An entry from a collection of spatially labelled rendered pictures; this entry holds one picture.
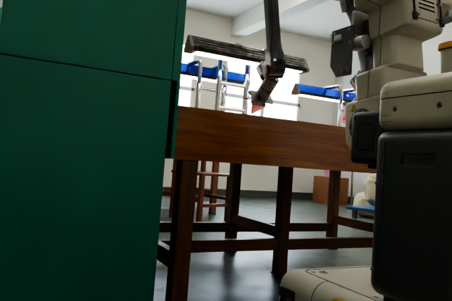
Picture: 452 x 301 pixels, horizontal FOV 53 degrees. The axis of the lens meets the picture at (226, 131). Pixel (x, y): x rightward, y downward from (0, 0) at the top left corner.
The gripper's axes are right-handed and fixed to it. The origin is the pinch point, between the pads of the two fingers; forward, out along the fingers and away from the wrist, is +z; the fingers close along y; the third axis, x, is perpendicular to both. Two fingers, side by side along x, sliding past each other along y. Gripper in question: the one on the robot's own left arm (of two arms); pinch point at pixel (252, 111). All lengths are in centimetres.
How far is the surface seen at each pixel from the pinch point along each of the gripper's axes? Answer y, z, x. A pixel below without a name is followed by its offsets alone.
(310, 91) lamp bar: -76, 28, -59
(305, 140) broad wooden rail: -10.2, -11.7, 26.2
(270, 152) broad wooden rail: 5.8, -7.6, 31.0
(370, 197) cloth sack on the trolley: -254, 169, -85
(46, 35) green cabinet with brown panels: 89, -30, 13
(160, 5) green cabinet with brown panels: 55, -40, 0
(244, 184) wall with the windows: -286, 420, -291
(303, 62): -28.8, -14.6, -24.2
